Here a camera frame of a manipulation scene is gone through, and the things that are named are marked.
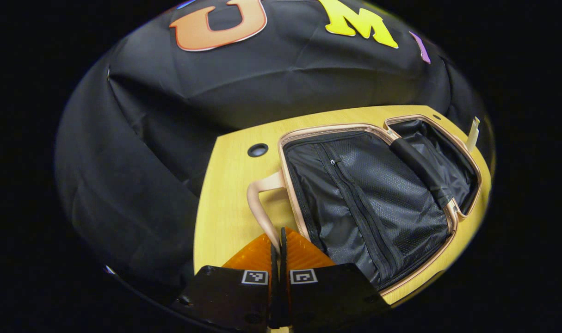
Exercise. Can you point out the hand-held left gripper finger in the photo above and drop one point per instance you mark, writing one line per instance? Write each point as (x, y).
(284, 273)
(274, 273)

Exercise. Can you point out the small pink hard-shell suitcase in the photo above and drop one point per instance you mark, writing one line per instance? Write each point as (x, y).
(355, 194)

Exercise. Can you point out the black backdrop cloth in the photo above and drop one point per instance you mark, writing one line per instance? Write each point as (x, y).
(169, 138)

